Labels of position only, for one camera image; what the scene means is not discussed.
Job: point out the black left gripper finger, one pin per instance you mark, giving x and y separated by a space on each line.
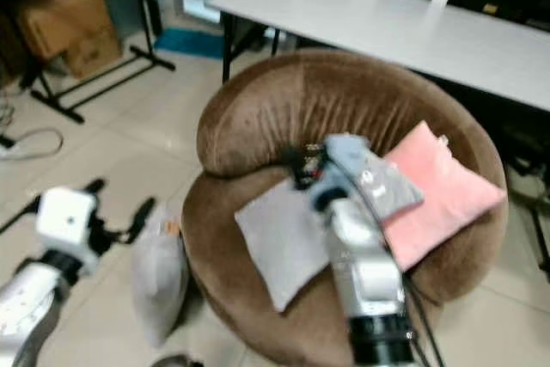
143 215
94 186

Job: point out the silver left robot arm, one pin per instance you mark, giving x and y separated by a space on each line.
30 311

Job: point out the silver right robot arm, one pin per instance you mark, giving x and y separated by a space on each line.
365 272

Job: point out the brown round velvet sofa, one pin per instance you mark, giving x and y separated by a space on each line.
266 118

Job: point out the grey pillow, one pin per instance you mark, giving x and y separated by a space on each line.
284 238
159 285
391 186

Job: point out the pink pillow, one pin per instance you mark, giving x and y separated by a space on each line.
447 186

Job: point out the blue floor mat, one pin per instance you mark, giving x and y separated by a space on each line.
189 42

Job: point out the black metal rack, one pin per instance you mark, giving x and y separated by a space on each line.
107 83

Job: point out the grey robot foot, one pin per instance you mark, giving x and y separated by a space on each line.
179 361

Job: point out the white long table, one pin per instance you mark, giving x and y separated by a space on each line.
387 27

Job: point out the brown cardboard box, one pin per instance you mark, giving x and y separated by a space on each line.
69 27

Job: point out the small yellow object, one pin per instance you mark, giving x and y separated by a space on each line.
489 8

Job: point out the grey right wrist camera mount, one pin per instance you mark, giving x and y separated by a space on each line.
344 154

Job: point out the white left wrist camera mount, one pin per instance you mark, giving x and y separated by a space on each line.
67 217

